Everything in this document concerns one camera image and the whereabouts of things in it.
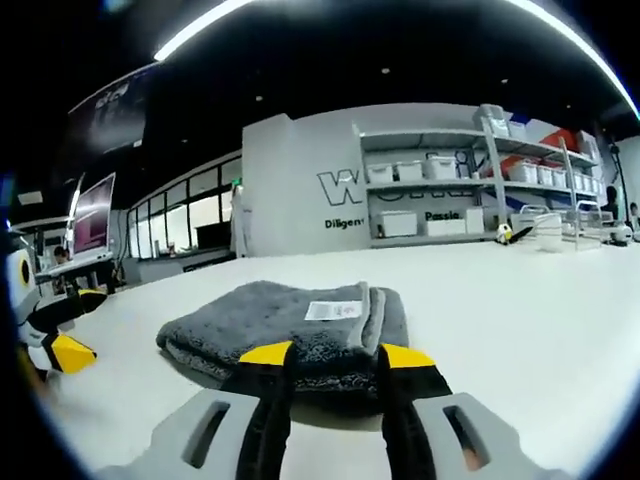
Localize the spare hand-held gripper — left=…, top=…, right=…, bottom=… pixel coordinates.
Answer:
left=493, top=222, right=536, bottom=247

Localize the grey towel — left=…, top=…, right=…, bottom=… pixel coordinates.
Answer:
left=155, top=279, right=412, bottom=401

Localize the white office desk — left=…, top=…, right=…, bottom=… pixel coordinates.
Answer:
left=29, top=251, right=117, bottom=297

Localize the white bin with wire frame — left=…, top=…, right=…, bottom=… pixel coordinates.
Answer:
left=516, top=203, right=565, bottom=254

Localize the group of white storage boxes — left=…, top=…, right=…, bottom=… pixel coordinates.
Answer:
left=365, top=104, right=607, bottom=238

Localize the long ceiling light strip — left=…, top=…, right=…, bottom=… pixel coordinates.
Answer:
left=509, top=0, right=640, bottom=121
left=152, top=0, right=264, bottom=63

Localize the white round device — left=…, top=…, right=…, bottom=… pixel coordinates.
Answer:
left=605, top=223, right=635, bottom=246

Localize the white hanging garment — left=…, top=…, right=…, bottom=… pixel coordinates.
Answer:
left=229, top=183, right=253, bottom=259

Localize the grey metal shelving rack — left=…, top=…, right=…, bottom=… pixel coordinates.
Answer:
left=355, top=103, right=610, bottom=247

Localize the computer monitor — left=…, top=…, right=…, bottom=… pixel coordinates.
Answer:
left=68, top=171, right=118, bottom=262

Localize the hanging dark display screen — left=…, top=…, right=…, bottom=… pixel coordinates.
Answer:
left=67, top=62, right=164, bottom=157

